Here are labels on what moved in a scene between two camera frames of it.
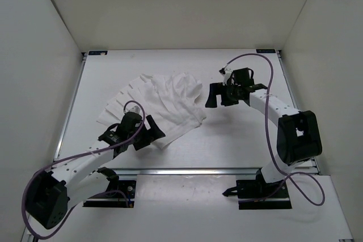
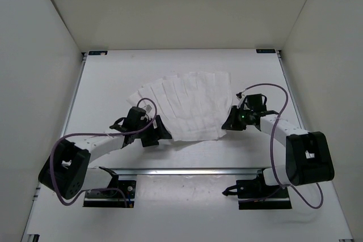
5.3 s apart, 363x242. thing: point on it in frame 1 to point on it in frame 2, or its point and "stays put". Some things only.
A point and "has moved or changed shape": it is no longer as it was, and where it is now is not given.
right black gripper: x=218 y=89 to x=231 y=123
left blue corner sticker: x=96 y=52 stays put
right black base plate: x=250 y=190 stays put
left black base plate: x=121 y=195 stays put
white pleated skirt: x=172 y=100 has moved or changed shape
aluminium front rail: x=188 y=172 stays put
